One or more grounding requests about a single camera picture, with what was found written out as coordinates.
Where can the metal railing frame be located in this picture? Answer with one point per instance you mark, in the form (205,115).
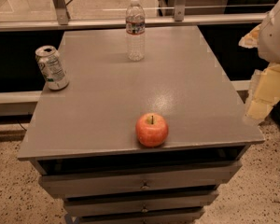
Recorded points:
(39,15)

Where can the silver 7up soda can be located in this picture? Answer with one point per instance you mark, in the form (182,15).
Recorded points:
(50,65)

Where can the clear plastic water bottle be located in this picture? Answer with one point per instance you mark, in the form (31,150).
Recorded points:
(135,31)

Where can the grey drawer cabinet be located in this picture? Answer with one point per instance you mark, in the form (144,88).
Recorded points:
(83,143)

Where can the red apple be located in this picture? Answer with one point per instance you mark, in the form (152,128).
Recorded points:
(151,130)

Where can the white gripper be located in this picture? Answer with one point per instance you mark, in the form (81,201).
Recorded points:
(274,37)

